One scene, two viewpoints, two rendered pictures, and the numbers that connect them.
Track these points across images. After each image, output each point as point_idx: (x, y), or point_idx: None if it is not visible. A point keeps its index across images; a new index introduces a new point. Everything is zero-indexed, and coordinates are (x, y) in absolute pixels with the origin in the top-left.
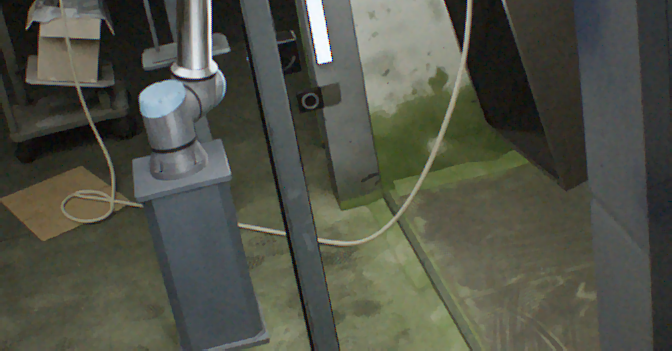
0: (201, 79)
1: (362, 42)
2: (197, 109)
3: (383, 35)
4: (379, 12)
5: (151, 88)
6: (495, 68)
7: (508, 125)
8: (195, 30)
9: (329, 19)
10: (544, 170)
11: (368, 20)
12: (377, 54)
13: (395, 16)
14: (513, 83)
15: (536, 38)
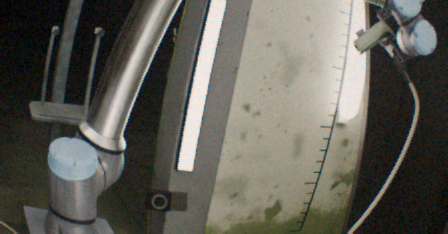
0: (111, 151)
1: (224, 161)
2: (102, 185)
3: (246, 159)
4: (251, 135)
5: (61, 142)
6: (362, 208)
7: None
8: (125, 87)
9: (202, 127)
10: None
11: (238, 140)
12: (233, 176)
13: (263, 144)
14: (365, 222)
15: None
